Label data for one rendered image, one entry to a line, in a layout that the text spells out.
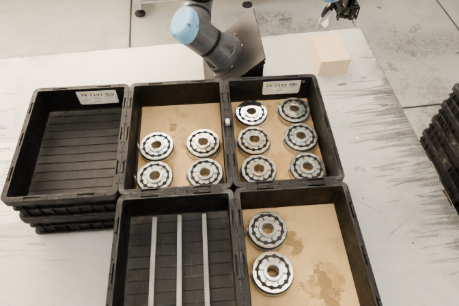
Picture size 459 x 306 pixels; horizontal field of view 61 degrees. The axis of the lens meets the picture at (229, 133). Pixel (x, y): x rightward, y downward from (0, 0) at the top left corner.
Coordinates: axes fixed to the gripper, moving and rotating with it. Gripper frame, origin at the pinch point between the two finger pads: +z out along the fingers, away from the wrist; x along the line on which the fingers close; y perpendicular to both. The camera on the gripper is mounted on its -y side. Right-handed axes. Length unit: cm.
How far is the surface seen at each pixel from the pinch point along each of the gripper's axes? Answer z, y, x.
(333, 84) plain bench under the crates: 17.2, 13.7, -1.0
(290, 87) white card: -1.5, 30.0, -24.8
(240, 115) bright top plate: 1, 37, -43
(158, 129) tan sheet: 4, 37, -69
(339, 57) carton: 9.8, 6.2, 1.8
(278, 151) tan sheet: 4, 51, -33
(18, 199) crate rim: -6, 63, -104
